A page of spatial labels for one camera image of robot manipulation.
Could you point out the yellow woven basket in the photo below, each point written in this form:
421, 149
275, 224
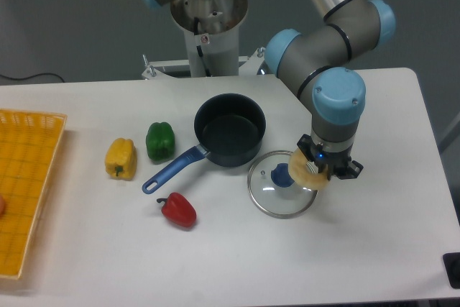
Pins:
29, 144

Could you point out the dark blue saucepan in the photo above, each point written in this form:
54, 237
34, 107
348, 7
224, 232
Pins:
229, 128

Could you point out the yellow bell pepper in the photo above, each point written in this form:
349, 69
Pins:
121, 159

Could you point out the glass pot lid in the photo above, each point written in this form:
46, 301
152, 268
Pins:
273, 191

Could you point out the red bell pepper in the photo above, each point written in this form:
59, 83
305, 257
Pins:
178, 210

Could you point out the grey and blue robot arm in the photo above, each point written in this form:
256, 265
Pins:
312, 67

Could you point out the black object at table edge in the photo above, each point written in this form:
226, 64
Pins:
452, 265

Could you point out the green bell pepper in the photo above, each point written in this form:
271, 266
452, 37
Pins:
160, 141

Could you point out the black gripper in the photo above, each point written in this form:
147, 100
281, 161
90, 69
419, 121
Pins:
338, 164

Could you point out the beige glazed donut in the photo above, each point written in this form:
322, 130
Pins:
299, 171

